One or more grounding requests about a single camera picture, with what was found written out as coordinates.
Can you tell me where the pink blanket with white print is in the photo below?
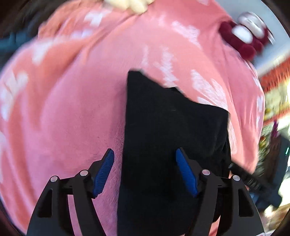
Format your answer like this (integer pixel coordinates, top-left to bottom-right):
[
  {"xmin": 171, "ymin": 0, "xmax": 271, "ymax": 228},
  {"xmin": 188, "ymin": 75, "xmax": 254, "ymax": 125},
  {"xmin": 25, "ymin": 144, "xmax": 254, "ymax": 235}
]
[{"xmin": 0, "ymin": 0, "xmax": 266, "ymax": 236}]

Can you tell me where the small black garment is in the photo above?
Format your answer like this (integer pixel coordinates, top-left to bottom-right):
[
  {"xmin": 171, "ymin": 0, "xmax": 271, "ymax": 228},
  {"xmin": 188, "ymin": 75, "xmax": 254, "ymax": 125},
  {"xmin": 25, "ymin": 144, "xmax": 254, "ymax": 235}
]
[{"xmin": 117, "ymin": 70, "xmax": 232, "ymax": 236}]

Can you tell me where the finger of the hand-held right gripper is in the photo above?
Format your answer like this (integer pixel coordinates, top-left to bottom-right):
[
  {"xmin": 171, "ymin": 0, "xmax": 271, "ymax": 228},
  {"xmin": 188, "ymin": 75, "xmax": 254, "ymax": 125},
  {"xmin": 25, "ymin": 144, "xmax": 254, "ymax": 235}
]
[{"xmin": 228, "ymin": 162, "xmax": 283, "ymax": 207}]

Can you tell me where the dark cloth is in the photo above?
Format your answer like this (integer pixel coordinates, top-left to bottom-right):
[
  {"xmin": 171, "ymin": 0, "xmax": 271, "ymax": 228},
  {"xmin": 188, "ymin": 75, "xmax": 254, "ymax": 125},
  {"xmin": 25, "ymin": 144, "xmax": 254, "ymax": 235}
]
[{"xmin": 0, "ymin": 0, "xmax": 68, "ymax": 56}]

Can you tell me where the light blue bed sheet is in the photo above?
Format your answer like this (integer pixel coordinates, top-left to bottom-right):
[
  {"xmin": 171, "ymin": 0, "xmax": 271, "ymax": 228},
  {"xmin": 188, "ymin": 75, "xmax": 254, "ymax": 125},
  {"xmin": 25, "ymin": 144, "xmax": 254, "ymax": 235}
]
[{"xmin": 215, "ymin": 0, "xmax": 289, "ymax": 75}]

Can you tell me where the cream daisy plush cushion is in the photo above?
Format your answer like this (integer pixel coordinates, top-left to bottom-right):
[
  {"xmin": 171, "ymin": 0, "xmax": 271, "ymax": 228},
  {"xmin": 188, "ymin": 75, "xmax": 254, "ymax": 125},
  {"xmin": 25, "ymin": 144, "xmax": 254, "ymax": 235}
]
[{"xmin": 102, "ymin": 0, "xmax": 155, "ymax": 15}]

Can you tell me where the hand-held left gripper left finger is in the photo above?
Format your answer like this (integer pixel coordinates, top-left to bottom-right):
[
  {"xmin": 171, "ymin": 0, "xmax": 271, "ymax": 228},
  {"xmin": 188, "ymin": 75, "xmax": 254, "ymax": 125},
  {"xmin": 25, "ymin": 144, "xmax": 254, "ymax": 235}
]
[{"xmin": 27, "ymin": 148, "xmax": 115, "ymax": 236}]

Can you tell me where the red fringed trim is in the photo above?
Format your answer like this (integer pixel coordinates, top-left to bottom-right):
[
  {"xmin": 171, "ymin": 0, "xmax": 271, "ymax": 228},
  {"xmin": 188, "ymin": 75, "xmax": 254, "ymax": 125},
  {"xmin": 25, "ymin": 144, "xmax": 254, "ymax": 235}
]
[{"xmin": 260, "ymin": 61, "xmax": 290, "ymax": 91}]

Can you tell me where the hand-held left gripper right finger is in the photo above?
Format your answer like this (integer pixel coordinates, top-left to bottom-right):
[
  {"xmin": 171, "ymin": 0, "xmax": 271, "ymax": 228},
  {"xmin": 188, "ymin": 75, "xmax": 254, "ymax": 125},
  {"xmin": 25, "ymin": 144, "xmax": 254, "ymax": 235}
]
[{"xmin": 175, "ymin": 147, "xmax": 265, "ymax": 236}]

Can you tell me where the maroon flower plush cushion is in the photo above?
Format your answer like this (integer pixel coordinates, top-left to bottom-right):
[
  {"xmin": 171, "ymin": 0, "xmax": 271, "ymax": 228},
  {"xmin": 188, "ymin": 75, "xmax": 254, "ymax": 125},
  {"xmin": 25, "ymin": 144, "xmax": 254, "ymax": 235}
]
[{"xmin": 218, "ymin": 11, "xmax": 276, "ymax": 61}]

